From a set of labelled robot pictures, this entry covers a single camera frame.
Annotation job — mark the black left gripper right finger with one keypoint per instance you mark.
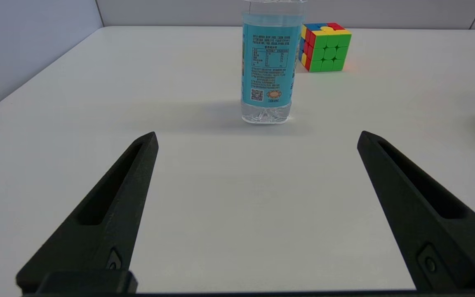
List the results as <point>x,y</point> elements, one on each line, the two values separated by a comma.
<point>402,206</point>

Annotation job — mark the multicoloured puzzle cube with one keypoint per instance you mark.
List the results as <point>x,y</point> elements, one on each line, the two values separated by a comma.
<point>328,51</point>

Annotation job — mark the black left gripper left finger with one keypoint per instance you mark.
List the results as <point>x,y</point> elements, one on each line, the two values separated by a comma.
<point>97,231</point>

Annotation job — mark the clear soda water bottle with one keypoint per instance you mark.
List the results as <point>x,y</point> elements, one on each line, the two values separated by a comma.
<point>267,62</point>

